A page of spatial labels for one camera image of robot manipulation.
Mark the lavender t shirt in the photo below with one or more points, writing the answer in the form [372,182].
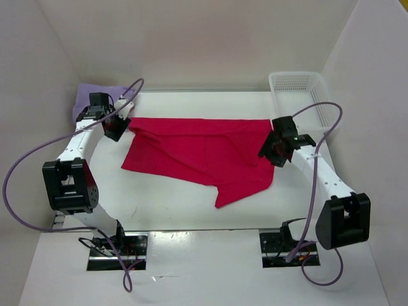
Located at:
[82,97]

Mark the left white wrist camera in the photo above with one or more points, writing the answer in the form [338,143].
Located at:
[124,107]

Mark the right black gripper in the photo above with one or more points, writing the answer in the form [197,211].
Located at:
[265,150]

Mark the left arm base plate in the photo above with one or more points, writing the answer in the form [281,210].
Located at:
[102,257]

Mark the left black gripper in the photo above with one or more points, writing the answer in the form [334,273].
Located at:
[116,134]

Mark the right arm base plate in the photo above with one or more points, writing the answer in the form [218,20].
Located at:
[275,246]

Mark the pink t shirt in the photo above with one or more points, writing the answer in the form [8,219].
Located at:
[222,153]

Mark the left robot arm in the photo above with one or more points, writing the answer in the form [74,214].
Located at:
[71,187]

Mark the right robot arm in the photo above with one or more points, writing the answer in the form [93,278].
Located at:
[344,218]

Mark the white laundry basket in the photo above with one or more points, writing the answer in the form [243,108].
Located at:
[304,95]

